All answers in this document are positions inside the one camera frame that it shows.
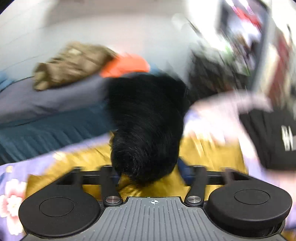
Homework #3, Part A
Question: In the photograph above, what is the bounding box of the purple floral bed sheet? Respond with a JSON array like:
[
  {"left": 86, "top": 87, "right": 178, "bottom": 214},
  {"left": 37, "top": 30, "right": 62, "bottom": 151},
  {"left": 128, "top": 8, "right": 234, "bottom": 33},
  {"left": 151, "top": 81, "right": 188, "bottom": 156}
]
[{"left": 0, "top": 108, "right": 296, "bottom": 241}]

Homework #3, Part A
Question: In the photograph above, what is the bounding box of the olive brown jacket on bed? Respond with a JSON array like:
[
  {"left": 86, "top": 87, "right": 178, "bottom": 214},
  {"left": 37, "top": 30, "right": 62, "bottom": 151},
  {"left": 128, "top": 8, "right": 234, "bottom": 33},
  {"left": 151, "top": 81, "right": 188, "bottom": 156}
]
[{"left": 33, "top": 42, "right": 117, "bottom": 91}]

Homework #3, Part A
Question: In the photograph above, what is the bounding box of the black fuzzy garment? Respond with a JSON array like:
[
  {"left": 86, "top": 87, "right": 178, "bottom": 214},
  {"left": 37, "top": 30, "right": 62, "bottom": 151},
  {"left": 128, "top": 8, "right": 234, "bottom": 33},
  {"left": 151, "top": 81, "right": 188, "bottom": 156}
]
[{"left": 106, "top": 74, "right": 190, "bottom": 185}]

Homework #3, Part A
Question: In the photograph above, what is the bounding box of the teal bed with grey blanket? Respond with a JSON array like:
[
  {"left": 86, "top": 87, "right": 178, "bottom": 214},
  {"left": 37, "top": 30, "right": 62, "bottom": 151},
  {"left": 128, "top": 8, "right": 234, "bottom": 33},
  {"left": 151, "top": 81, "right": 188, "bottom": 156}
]
[{"left": 1, "top": 74, "right": 112, "bottom": 164}]

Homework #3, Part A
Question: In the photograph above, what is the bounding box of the orange cloth on bed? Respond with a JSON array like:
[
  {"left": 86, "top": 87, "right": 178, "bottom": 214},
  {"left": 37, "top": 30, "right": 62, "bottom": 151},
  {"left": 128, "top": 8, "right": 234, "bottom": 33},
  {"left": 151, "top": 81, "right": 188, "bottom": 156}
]
[{"left": 99, "top": 54, "right": 151, "bottom": 78}]

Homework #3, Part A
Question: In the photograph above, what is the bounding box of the black wire storage rack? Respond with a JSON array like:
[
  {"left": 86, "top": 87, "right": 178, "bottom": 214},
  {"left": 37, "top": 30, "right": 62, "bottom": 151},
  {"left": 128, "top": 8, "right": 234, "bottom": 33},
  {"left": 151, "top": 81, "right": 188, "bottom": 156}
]
[{"left": 187, "top": 18, "right": 258, "bottom": 105}]

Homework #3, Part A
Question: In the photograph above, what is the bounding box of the gold satin jacket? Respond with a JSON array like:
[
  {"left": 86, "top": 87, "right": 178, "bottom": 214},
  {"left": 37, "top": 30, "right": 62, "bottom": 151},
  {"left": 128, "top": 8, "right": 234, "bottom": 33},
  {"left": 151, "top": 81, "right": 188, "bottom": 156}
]
[{"left": 25, "top": 135, "right": 248, "bottom": 199}]

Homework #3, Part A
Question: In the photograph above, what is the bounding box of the black folded garment right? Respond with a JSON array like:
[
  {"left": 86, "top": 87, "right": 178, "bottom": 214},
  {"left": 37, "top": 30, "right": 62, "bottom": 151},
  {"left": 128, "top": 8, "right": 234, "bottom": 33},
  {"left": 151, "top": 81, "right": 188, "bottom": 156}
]
[{"left": 239, "top": 109, "right": 295, "bottom": 171}]

